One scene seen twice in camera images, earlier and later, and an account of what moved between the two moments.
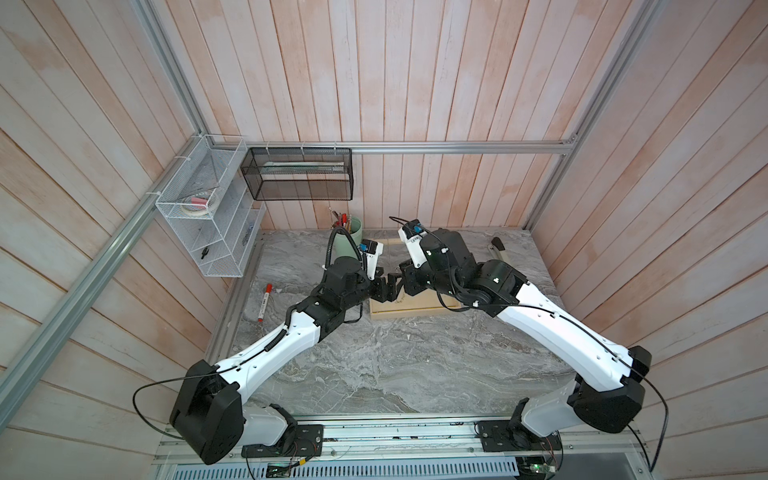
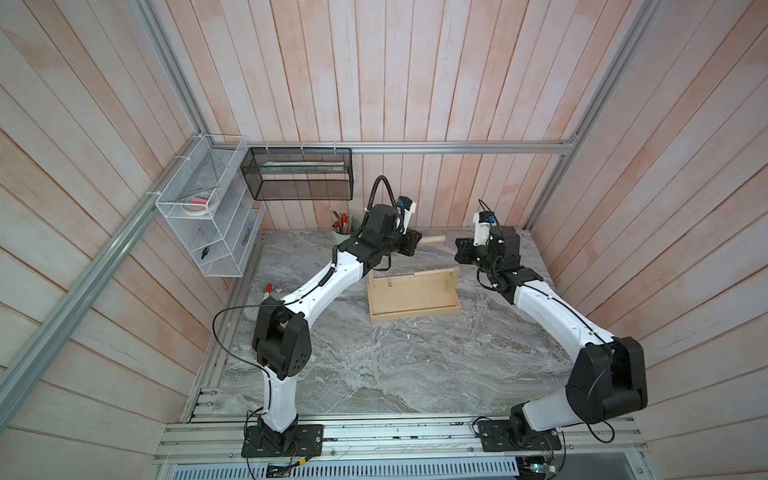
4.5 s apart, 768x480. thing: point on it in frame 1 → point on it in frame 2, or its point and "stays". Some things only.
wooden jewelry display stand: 408,305 stays
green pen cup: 342,246 stays
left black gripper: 381,294 → 410,242
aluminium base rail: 498,449 stays
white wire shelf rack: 208,200 stays
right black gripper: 409,272 → 464,250
